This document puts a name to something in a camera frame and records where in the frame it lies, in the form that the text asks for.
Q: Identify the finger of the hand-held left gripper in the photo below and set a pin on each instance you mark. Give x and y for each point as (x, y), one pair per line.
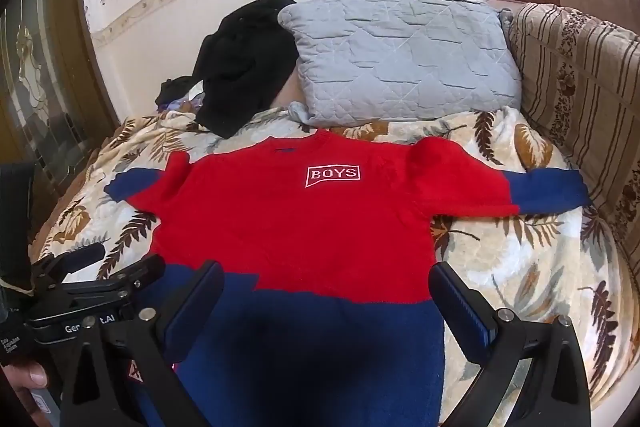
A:
(142, 271)
(82, 255)

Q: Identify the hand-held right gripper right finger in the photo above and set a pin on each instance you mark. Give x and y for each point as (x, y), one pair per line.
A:
(454, 303)

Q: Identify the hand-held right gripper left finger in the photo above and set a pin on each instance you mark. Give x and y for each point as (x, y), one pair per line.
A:
(199, 304)

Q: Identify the red and blue sweater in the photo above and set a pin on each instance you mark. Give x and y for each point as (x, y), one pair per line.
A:
(300, 217)

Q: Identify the person's left hand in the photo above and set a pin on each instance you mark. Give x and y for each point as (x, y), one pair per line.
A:
(27, 379)

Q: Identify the leaf print fleece blanket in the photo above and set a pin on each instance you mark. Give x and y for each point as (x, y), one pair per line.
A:
(525, 267)

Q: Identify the small dark cloth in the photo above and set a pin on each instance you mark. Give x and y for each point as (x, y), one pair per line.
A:
(172, 89)

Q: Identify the wooden stained glass door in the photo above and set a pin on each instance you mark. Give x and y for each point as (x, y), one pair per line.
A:
(45, 72)

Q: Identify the black garment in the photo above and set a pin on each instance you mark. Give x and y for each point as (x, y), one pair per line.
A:
(240, 72)

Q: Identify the grey quilted pillow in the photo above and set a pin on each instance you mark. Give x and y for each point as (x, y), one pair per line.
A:
(400, 57)

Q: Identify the striped floral sofa backrest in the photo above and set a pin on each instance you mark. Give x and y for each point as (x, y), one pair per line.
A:
(575, 82)

